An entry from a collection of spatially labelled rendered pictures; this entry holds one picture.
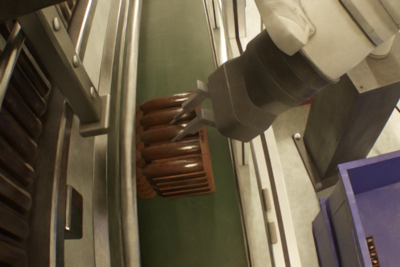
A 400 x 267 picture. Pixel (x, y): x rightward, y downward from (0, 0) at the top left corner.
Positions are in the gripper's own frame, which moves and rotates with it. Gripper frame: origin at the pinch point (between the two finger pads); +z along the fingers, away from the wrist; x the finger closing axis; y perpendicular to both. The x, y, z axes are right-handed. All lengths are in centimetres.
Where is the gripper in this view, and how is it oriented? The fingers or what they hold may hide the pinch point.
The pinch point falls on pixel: (171, 132)
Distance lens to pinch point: 37.3
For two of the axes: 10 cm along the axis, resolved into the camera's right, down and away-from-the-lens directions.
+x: -1.4, -8.5, 5.1
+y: 7.6, 2.4, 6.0
